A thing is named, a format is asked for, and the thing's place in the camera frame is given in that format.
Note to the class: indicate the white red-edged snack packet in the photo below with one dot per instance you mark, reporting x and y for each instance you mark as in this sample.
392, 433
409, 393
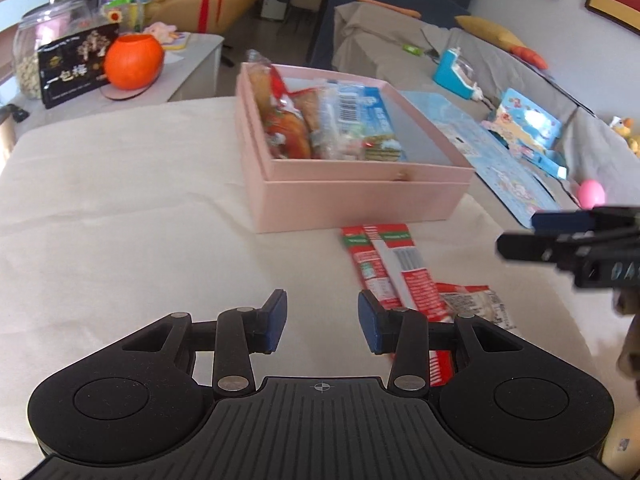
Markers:
479, 300

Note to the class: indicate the black tea box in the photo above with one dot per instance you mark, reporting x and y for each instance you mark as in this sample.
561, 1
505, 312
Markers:
74, 65

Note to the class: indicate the glass jar with lid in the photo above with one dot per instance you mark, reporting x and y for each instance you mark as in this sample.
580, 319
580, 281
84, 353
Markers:
39, 27

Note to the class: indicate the biscuit packet red ends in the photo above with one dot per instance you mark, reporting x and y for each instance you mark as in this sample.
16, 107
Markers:
307, 101

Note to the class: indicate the yellow armchair with ribbon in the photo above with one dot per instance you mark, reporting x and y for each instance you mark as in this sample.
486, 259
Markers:
200, 16

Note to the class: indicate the grey covered sofa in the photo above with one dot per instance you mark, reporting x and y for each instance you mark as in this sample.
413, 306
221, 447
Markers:
376, 42

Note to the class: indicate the blue picture book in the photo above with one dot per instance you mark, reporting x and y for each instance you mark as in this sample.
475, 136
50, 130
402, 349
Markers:
528, 132

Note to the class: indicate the pink balloon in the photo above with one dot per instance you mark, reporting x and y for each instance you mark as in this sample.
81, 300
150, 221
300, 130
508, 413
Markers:
590, 194

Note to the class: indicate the clear wafer packet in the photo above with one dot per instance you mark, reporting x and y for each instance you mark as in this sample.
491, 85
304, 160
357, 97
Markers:
335, 124

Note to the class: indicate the bread roll packet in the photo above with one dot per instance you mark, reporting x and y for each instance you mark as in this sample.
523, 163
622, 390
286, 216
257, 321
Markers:
259, 73

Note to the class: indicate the white mug with lid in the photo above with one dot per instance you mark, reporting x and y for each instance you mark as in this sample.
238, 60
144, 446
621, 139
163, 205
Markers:
10, 116

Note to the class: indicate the blue white snack bag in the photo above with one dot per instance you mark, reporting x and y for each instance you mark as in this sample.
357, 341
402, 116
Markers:
366, 130

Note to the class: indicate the teal toy on sofa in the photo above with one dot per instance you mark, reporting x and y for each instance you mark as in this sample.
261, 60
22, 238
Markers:
456, 76

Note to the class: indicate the blue play mat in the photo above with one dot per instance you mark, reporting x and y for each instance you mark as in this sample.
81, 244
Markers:
512, 183

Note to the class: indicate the pink plush toy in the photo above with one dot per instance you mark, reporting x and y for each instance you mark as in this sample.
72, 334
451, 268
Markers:
163, 33

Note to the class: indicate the pink gift box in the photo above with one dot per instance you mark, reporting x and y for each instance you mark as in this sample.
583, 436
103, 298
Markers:
308, 194

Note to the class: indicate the orange pumpkin pot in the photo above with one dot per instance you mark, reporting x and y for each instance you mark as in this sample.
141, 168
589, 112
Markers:
134, 61

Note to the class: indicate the yellow cushion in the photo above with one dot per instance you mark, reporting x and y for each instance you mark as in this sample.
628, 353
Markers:
489, 31

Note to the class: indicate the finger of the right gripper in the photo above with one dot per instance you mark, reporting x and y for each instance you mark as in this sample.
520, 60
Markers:
567, 251
597, 219

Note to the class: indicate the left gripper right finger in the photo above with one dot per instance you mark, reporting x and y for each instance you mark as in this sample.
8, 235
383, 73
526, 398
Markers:
403, 334

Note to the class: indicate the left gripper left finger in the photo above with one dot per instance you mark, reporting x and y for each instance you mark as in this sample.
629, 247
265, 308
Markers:
240, 332

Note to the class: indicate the red roast duck pouch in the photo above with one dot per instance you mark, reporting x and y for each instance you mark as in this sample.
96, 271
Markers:
286, 131

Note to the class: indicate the long red snack packet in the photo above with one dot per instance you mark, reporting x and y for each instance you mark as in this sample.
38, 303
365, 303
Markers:
391, 267

